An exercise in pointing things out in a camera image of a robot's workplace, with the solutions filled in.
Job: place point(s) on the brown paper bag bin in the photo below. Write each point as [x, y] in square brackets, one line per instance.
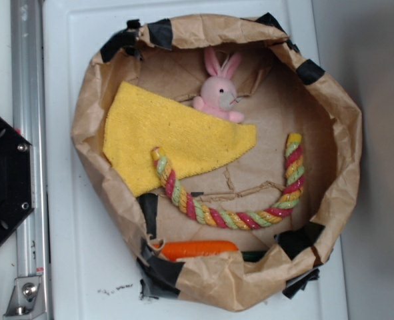
[291, 194]

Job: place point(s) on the pink plush bunny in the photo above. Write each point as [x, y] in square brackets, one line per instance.
[218, 94]

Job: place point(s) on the yellow microfiber cloth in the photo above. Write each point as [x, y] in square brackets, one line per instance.
[196, 143]

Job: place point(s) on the orange plastic carrot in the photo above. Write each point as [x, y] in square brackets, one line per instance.
[174, 251]

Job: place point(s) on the white tray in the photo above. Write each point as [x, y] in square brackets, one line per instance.
[94, 275]

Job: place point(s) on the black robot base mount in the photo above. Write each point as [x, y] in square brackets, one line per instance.
[16, 199]

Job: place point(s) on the metal corner bracket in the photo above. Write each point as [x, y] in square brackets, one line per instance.
[28, 299]

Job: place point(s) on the aluminium extrusion rail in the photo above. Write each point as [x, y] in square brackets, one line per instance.
[33, 254]

